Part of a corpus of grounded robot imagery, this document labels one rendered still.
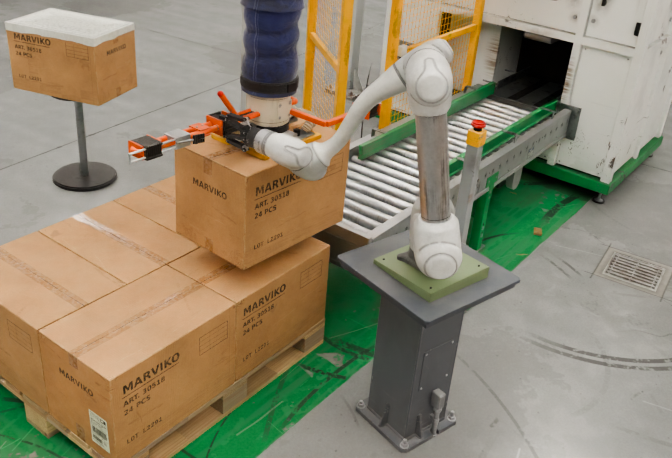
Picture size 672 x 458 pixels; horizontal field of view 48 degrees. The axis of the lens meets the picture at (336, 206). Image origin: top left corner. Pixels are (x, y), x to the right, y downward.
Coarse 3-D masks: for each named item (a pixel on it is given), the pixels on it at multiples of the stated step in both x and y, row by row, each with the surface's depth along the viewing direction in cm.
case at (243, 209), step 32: (320, 128) 318; (192, 160) 289; (224, 160) 282; (256, 160) 284; (192, 192) 295; (224, 192) 282; (256, 192) 279; (288, 192) 294; (320, 192) 311; (192, 224) 302; (224, 224) 288; (256, 224) 286; (288, 224) 301; (320, 224) 319; (224, 256) 295; (256, 256) 293
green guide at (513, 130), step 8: (552, 104) 496; (536, 112) 478; (544, 112) 491; (552, 112) 501; (520, 120) 463; (528, 120) 472; (536, 120) 484; (504, 128) 449; (512, 128) 453; (520, 128) 465; (496, 136) 437; (504, 136) 448; (512, 136) 458; (488, 144) 433; (496, 144) 443; (464, 152) 413; (488, 152) 435; (456, 160) 403; (456, 168) 408
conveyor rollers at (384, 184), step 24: (456, 120) 486; (504, 120) 487; (408, 144) 440; (456, 144) 450; (504, 144) 452; (360, 168) 408; (384, 168) 410; (408, 168) 411; (360, 192) 388; (384, 192) 390; (408, 192) 392; (360, 216) 360; (384, 216) 362
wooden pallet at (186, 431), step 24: (312, 336) 350; (288, 360) 344; (240, 384) 314; (264, 384) 330; (216, 408) 313; (48, 432) 295; (72, 432) 281; (168, 432) 285; (192, 432) 302; (96, 456) 275; (144, 456) 278; (168, 456) 290
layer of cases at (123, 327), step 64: (0, 256) 309; (64, 256) 312; (128, 256) 315; (192, 256) 319; (320, 256) 332; (0, 320) 286; (64, 320) 275; (128, 320) 278; (192, 320) 281; (256, 320) 308; (320, 320) 352; (64, 384) 271; (128, 384) 258; (192, 384) 287; (128, 448) 269
